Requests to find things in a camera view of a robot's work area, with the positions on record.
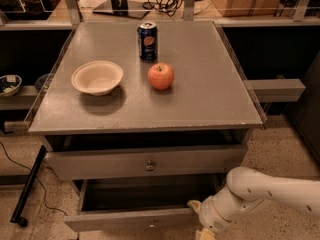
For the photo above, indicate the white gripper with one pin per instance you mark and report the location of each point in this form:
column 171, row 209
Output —
column 212, row 218

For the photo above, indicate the grey drawer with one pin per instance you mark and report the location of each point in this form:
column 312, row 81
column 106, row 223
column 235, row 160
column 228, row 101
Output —
column 141, row 202
column 142, row 162

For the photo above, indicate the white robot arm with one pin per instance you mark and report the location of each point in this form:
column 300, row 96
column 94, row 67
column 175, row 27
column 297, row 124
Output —
column 246, row 191

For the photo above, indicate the grey top drawer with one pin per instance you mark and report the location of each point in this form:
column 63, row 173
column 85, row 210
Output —
column 142, row 162

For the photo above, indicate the grey drawer cabinet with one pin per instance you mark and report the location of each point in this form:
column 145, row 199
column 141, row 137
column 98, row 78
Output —
column 207, row 104

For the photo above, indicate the red apple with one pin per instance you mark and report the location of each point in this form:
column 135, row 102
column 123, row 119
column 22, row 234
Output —
column 161, row 76

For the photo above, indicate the beige paper bowl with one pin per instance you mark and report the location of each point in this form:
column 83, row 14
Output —
column 97, row 78

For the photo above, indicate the black bar on floor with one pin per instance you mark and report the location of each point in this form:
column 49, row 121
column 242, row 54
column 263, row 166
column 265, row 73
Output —
column 17, row 217

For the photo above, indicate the blue pepsi can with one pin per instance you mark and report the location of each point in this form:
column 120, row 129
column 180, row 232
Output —
column 147, row 41

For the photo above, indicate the dark plate on shelf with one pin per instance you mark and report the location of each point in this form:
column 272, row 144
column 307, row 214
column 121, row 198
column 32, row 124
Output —
column 43, row 82

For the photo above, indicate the black monitor stand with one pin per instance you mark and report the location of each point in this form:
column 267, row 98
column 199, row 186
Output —
column 122, row 8

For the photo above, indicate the small bowl with items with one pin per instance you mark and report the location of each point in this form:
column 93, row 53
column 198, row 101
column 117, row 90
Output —
column 9, row 85

